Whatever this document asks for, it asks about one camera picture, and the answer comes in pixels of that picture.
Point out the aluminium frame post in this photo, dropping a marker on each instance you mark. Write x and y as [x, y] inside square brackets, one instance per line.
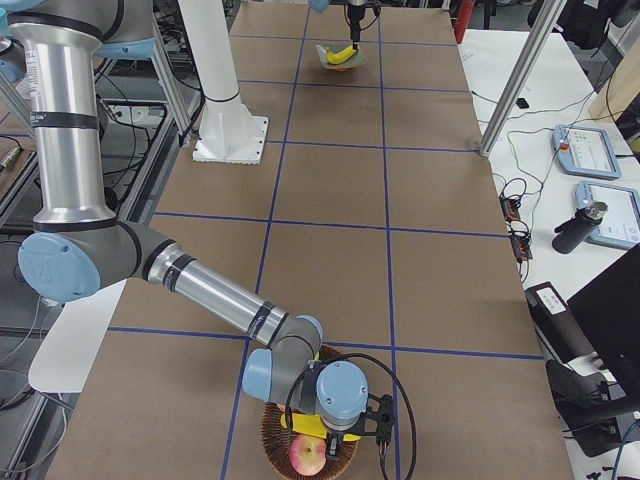
[533, 46]

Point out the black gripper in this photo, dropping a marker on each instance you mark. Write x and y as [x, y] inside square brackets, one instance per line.
[356, 15]
[333, 444]

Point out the teach pendant lower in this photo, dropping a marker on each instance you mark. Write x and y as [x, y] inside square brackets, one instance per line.
[620, 226]

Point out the teach pendant upper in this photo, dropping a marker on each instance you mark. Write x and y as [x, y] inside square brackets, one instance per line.
[585, 152]

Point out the yellow banana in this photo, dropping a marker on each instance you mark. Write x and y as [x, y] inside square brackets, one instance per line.
[340, 57]
[312, 425]

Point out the blue tape line crosswise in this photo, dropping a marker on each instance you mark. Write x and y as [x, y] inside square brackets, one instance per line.
[333, 225]

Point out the black monitor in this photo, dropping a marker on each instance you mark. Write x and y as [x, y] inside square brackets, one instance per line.
[607, 311]

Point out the blue tape line lengthwise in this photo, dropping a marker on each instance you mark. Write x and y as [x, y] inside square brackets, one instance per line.
[392, 330]

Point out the black box with label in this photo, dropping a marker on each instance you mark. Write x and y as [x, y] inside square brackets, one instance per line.
[554, 319]

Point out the dark grey bottle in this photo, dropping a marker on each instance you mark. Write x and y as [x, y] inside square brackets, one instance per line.
[574, 231]

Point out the pink red apple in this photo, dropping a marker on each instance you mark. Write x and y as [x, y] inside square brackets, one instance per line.
[307, 455]

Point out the white chair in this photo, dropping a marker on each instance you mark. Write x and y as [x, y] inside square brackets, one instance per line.
[65, 358]

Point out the teach pendant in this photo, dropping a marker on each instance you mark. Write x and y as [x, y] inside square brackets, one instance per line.
[585, 152]
[620, 226]

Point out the brown wicker basket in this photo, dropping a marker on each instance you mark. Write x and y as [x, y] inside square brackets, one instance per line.
[276, 443]

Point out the grey square plate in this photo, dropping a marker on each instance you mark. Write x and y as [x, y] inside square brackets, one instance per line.
[353, 63]

